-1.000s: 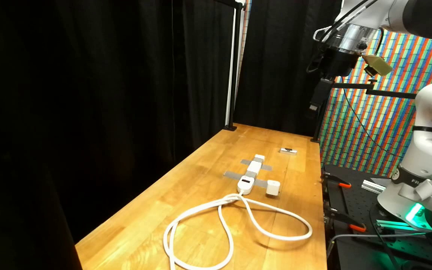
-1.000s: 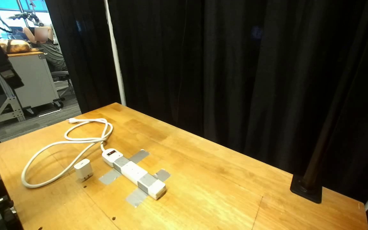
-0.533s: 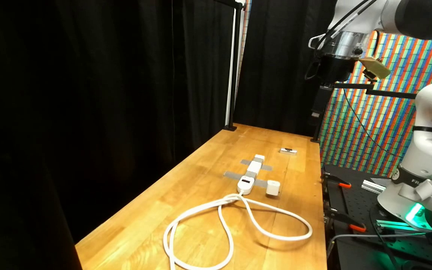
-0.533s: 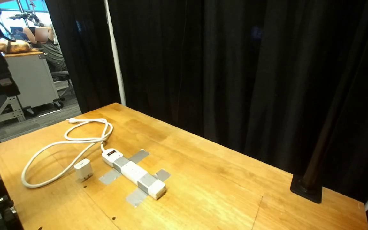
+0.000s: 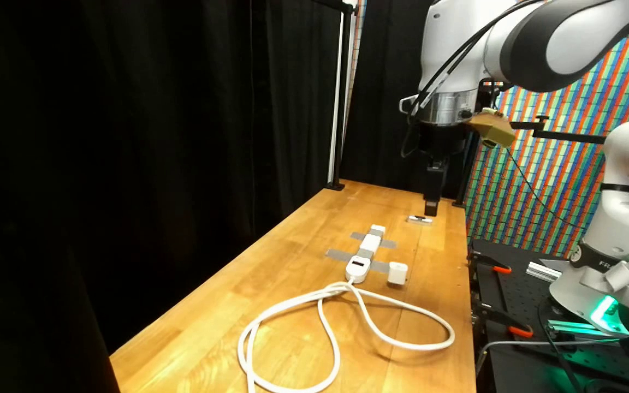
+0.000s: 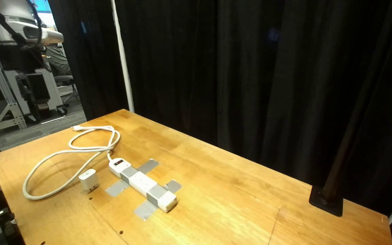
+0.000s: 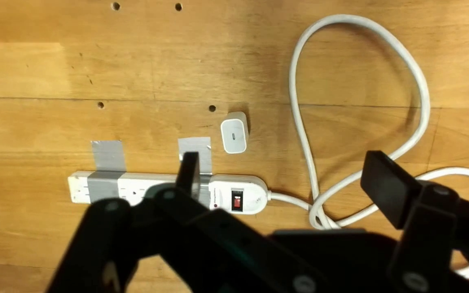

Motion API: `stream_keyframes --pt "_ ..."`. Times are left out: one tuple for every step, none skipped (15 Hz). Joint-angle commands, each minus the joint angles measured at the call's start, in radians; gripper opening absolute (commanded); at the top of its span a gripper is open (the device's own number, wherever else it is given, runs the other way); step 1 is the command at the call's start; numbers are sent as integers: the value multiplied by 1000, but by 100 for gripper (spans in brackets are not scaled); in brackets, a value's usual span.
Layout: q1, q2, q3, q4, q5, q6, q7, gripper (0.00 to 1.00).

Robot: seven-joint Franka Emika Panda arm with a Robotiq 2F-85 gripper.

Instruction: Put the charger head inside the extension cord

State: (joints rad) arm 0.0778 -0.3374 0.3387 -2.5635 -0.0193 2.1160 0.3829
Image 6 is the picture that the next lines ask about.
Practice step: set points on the grey tape strip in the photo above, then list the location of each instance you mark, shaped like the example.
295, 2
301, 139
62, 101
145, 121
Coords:
145, 210
116, 188

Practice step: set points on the office chair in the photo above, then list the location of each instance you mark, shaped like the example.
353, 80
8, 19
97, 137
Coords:
66, 81

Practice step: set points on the black pole with base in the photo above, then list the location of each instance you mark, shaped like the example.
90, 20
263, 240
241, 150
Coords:
327, 200

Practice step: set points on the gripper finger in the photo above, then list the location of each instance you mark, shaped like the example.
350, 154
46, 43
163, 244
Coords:
40, 88
23, 90

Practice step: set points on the white charger head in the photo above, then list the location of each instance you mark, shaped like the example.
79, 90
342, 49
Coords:
88, 179

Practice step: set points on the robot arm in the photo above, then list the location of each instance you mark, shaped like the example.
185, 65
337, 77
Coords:
10, 13

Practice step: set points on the aluminium frame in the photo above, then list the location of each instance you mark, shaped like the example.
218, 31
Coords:
7, 112

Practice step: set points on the person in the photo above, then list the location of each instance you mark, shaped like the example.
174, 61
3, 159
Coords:
58, 61

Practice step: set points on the white power strip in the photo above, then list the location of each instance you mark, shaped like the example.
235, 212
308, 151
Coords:
141, 183

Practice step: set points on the black curtain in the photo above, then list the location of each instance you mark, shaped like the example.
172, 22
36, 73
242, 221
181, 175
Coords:
250, 75

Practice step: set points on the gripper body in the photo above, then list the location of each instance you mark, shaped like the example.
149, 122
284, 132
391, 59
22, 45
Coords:
19, 58

